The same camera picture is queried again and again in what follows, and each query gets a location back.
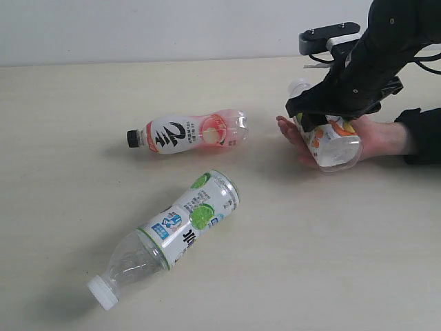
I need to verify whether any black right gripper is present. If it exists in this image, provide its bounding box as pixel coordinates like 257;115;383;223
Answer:
285;30;403;132

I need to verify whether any green orange tea bottle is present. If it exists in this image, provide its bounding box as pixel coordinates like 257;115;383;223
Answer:
287;78;362;173

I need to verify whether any lime label water bottle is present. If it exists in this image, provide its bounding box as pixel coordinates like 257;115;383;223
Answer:
87;170;240;310

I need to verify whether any pink peach soda bottle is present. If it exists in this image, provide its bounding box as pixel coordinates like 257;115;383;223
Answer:
127;109;248;154

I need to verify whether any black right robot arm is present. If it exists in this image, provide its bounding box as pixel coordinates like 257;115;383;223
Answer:
285;1;440;132

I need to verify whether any black sleeved forearm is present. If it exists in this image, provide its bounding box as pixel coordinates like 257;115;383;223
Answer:
394;108;440;165

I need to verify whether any person's open bare hand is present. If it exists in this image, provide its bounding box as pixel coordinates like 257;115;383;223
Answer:
276;115;414;169

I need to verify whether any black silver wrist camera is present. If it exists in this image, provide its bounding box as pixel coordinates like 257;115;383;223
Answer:
298;22;362;56

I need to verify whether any black camera cable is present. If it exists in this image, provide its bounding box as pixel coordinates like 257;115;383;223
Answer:
411;43;441;75

